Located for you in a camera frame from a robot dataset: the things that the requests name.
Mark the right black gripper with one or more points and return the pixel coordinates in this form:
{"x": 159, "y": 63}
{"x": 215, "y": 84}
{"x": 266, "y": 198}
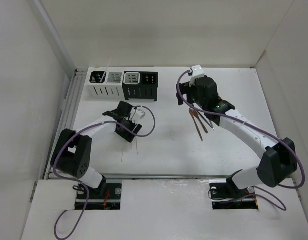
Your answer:
{"x": 185, "y": 88}

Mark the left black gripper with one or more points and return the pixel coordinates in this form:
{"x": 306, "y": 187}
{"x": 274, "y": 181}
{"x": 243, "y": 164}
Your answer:
{"x": 133, "y": 126}

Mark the copper fork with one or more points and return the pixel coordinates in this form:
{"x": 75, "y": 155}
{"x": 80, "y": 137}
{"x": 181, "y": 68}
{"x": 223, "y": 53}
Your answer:
{"x": 199, "y": 120}

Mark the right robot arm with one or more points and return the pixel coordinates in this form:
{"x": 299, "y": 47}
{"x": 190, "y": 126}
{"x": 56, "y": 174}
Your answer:
{"x": 277, "y": 156}

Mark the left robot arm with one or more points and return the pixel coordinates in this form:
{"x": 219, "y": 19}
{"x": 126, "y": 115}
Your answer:
{"x": 72, "y": 152}

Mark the dark steel fork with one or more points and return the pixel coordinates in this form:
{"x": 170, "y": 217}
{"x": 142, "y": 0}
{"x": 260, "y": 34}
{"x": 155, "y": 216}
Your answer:
{"x": 207, "y": 120}

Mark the black utensil container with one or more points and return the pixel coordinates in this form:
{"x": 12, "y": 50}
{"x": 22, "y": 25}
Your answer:
{"x": 140, "y": 85}

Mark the white utensil container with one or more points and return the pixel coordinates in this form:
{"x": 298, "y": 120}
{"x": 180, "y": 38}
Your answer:
{"x": 105, "y": 85}

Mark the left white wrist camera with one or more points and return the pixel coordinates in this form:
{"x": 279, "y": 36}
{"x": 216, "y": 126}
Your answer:
{"x": 136, "y": 115}

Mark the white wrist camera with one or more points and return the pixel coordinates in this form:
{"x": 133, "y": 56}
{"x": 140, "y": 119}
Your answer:
{"x": 136, "y": 115}
{"x": 196, "y": 72}

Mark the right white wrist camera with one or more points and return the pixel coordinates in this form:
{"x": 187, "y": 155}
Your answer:
{"x": 196, "y": 72}

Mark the aluminium rail front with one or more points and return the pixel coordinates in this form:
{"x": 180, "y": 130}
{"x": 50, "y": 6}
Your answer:
{"x": 159, "y": 176}

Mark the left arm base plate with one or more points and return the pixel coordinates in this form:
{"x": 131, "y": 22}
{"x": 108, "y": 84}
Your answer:
{"x": 109, "y": 200}

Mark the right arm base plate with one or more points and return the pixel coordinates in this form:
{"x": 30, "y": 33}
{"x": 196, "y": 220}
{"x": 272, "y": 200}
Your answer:
{"x": 227, "y": 197}

